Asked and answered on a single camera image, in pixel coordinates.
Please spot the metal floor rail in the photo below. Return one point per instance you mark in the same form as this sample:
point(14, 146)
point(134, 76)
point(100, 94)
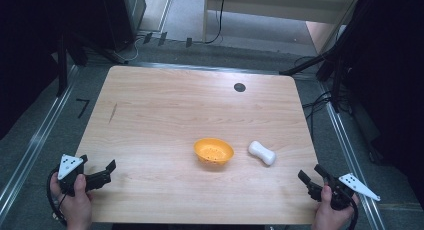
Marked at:
point(200, 68)
point(36, 140)
point(350, 156)

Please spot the black metal stand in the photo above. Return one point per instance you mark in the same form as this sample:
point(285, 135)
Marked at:
point(335, 76)
point(62, 66)

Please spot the white shelf unit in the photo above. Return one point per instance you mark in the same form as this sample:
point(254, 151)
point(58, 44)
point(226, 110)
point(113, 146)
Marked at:
point(266, 5)

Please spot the dark curtain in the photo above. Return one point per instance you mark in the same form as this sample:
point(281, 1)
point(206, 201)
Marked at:
point(393, 90)
point(23, 56)

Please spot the person's left hand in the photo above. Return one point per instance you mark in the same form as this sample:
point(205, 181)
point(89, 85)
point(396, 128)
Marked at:
point(77, 205)

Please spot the black floor tape strip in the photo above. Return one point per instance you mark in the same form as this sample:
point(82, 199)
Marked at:
point(147, 37)

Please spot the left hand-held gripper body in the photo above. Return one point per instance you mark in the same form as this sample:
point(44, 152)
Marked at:
point(70, 171)

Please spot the white soap bar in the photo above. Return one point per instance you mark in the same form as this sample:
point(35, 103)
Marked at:
point(261, 152)

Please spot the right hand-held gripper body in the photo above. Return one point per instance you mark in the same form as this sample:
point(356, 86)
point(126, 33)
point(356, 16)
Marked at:
point(343, 188)

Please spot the black cabinet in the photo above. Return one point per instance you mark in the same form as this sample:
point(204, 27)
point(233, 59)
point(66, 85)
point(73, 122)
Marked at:
point(123, 16)

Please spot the person's right hand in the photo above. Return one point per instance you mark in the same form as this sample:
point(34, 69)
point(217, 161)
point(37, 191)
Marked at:
point(330, 215)

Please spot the round dark table grommet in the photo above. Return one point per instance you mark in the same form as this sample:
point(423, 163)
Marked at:
point(239, 87)

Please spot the orange perforated bowl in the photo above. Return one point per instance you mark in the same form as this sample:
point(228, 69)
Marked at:
point(213, 151)

